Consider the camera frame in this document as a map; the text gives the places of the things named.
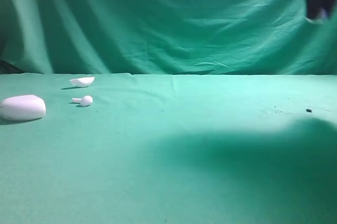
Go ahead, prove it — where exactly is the green backdrop cloth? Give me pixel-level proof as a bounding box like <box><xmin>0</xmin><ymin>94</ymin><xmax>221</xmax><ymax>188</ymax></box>
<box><xmin>1</xmin><ymin>0</ymin><xmax>336</xmax><ymax>75</ymax></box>

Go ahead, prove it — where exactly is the white earbud case lid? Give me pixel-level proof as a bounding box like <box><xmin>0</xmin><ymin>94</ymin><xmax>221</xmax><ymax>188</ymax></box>
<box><xmin>70</xmin><ymin>77</ymin><xmax>95</xmax><ymax>87</ymax></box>

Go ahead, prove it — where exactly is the green table cloth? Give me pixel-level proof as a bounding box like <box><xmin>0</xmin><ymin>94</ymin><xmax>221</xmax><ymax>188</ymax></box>
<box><xmin>1</xmin><ymin>73</ymin><xmax>336</xmax><ymax>223</ymax></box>

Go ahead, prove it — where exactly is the white earbud near case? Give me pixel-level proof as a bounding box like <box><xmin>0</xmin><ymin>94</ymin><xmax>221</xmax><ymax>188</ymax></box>
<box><xmin>72</xmin><ymin>95</ymin><xmax>93</xmax><ymax>107</ymax></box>

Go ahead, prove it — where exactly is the white bluetooth earbud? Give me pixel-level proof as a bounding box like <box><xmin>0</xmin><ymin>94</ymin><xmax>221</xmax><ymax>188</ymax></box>
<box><xmin>318</xmin><ymin>8</ymin><xmax>328</xmax><ymax>20</ymax></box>

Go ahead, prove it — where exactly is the white earbud case base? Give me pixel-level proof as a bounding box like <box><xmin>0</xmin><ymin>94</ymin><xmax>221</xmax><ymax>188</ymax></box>
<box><xmin>1</xmin><ymin>95</ymin><xmax>46</xmax><ymax>121</ymax></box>

